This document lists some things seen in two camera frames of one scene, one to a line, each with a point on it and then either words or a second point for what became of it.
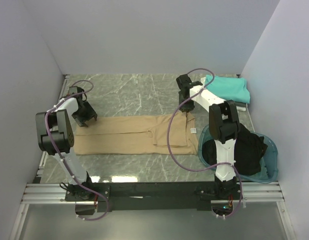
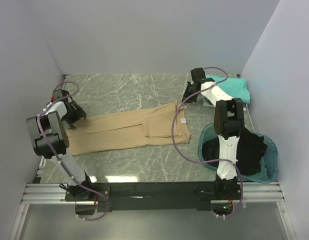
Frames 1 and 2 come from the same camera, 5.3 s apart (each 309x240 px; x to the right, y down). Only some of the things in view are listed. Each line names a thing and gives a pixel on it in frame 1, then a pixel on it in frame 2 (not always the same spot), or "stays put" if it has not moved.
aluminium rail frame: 42,192 stays put
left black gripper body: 86,116 → 76,113
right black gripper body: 186,105 → 189,91
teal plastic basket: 268,172 stays put
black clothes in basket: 249,149 stays put
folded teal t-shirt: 232,88 stays put
